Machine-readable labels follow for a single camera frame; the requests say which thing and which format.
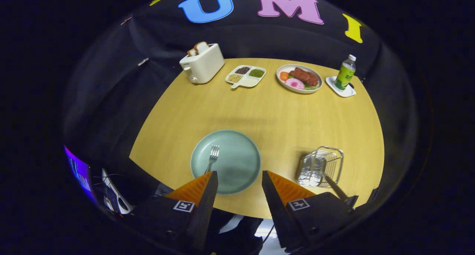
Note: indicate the white toaster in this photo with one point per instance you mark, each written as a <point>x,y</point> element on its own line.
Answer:
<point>206,67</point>

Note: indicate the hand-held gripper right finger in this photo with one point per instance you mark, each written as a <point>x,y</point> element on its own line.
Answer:
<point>272,206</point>

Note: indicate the white square coaster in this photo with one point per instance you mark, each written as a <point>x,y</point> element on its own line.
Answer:
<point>343,93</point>

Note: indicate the small bread slice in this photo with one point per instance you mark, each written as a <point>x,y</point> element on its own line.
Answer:
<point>192,52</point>

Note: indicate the white curved object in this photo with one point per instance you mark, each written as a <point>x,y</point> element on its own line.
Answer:
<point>118,201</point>

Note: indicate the pink ham slice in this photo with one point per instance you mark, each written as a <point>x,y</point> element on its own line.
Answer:
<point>294,83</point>

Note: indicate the brown meat pieces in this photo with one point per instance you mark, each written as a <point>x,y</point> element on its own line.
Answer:
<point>305,76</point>

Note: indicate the green label plastic bottle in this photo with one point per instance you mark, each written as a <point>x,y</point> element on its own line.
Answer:
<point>345,75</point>

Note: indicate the green lettuce leaf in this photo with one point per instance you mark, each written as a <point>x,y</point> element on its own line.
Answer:
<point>311,87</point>

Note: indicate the large bread slice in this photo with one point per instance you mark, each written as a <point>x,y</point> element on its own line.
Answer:
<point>202,47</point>

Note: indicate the glowing purple screen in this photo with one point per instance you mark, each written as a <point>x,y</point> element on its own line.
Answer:
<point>79,173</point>

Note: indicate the orange carrot slice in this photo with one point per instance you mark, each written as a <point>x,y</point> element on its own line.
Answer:
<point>284,75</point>

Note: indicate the pale green round plate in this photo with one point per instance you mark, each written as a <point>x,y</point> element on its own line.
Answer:
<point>237,158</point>

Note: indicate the pink cloth clip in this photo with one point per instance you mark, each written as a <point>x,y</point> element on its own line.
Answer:
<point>126,20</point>

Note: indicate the white oval food plate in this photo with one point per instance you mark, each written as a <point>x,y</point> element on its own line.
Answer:
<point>284,85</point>

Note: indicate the white compartment tray with beans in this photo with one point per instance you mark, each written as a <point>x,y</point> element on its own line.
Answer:
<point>246,81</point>

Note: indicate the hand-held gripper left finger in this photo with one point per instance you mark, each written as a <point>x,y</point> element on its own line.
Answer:
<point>206,210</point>

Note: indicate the silver cloth clip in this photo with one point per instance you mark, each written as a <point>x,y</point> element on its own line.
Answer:
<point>143,61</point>

